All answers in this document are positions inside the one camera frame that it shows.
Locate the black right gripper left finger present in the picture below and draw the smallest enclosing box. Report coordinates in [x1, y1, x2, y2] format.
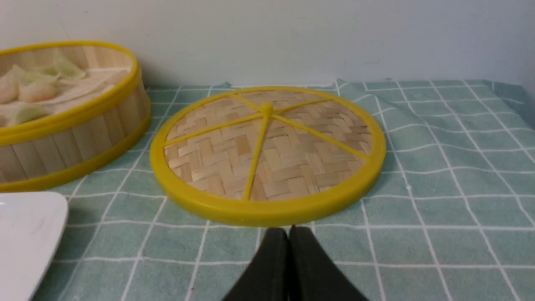
[223, 227, 288, 301]

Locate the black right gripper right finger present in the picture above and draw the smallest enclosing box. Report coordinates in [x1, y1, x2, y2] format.
[288, 226, 367, 301]

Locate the white square plate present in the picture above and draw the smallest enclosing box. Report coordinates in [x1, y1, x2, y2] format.
[0, 191, 69, 301]

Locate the yellow bamboo steamer lid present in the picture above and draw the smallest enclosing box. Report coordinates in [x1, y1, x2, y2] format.
[150, 87, 387, 227]

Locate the green checkered tablecloth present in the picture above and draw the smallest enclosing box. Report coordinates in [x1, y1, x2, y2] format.
[34, 79, 535, 301]

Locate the white steamer liner paper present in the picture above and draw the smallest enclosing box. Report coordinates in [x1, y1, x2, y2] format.
[1, 67, 130, 128]

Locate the yellow bamboo steamer basket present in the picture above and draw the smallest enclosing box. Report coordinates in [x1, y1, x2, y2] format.
[0, 41, 151, 192]

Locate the green dumpling in steamer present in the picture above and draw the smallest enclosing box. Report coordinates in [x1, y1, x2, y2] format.
[12, 64, 59, 85]
[53, 58, 86, 80]
[8, 104, 52, 126]

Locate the pale pink dumpling in steamer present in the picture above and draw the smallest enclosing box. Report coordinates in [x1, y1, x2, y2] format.
[0, 70, 19, 104]
[18, 82, 59, 103]

